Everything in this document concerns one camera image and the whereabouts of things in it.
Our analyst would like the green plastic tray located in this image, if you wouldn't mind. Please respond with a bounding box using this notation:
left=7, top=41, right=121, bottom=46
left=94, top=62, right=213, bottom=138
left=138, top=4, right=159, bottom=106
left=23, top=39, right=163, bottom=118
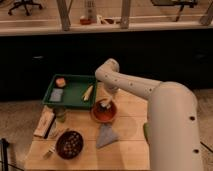
left=43, top=74, right=97, bottom=110

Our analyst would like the white handled black brush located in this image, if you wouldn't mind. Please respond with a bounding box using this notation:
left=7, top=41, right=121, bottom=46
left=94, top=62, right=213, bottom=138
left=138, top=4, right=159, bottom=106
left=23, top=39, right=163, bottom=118
left=99, top=99, right=112, bottom=110

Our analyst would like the red bowl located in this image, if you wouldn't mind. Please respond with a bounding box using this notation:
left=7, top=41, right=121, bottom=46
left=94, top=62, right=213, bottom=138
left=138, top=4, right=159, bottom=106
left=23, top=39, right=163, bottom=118
left=91, top=100, right=117, bottom=123

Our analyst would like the yellow corn cob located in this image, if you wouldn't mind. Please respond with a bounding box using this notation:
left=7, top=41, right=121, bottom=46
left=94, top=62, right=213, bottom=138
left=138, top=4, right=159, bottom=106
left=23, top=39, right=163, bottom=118
left=83, top=85, right=94, bottom=101

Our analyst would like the metal fork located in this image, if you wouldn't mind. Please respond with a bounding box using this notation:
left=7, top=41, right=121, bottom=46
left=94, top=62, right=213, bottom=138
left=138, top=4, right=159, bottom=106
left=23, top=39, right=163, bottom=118
left=42, top=127, right=70, bottom=160

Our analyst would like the black cable on floor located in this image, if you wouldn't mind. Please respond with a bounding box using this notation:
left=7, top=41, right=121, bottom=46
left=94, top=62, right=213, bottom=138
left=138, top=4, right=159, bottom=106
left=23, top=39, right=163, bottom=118
left=199, top=140, right=213, bottom=154

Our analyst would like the black stand lower left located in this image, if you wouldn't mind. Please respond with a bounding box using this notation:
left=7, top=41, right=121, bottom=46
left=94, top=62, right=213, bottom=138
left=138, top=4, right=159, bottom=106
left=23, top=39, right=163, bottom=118
left=0, top=138, right=17, bottom=171

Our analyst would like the dark brown patterned bowl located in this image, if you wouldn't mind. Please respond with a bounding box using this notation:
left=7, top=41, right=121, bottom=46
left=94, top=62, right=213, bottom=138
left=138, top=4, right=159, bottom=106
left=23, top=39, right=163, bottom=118
left=55, top=131, right=84, bottom=159

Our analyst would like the small glass jar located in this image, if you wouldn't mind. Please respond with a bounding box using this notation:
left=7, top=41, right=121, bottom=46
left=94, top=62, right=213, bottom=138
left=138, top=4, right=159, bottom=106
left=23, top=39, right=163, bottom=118
left=53, top=107, right=66, bottom=122

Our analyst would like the white bottle background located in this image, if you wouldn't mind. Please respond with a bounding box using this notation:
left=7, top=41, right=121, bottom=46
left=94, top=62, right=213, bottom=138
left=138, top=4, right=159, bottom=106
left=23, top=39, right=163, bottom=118
left=85, top=0, right=97, bottom=23

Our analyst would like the grey triangular cloth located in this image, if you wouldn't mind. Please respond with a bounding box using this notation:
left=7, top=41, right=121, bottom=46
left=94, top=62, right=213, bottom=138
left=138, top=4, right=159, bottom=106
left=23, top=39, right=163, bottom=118
left=96, top=123, right=119, bottom=149

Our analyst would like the orange sponge cube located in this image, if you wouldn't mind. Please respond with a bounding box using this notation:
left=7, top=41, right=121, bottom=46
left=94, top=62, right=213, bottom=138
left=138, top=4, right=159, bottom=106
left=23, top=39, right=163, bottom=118
left=56, top=78, right=66, bottom=88

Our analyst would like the small red dish background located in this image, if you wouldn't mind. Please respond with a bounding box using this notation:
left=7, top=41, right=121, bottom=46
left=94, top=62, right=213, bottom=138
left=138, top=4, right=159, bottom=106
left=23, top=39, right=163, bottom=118
left=80, top=18, right=92, bottom=25

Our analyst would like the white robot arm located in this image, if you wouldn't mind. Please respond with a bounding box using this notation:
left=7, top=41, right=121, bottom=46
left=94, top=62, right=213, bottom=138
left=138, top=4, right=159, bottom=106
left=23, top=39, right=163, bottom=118
left=95, top=58, right=204, bottom=171

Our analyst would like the grey scrub pad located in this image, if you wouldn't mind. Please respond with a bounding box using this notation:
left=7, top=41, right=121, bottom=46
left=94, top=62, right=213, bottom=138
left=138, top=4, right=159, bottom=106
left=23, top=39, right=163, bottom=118
left=49, top=88, right=63, bottom=102

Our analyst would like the black office chair left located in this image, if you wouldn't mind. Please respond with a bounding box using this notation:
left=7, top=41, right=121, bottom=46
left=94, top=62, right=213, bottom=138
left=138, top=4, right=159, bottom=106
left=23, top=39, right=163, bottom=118
left=8, top=0, right=43, bottom=16

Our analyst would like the green chili pepper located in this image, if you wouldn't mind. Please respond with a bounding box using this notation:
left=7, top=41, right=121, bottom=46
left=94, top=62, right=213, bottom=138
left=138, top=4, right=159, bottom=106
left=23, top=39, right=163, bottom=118
left=143, top=123, right=149, bottom=144

